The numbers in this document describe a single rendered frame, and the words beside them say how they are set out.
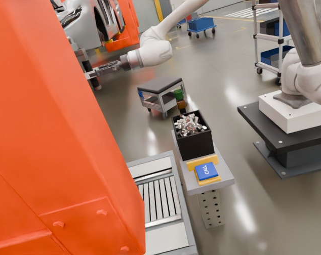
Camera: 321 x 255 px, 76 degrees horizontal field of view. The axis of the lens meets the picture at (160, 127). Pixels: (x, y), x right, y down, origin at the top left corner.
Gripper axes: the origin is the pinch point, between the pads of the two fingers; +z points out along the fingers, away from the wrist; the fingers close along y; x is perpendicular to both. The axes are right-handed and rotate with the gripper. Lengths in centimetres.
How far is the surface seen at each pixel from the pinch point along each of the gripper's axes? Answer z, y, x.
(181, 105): -38.4, -13.2, -24.3
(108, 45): 46, 345, -19
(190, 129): -38, -32, -26
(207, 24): -201, 503, -55
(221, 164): -45, -45, -38
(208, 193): -39, -39, -58
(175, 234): -19, -43, -75
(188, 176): -32, -46, -38
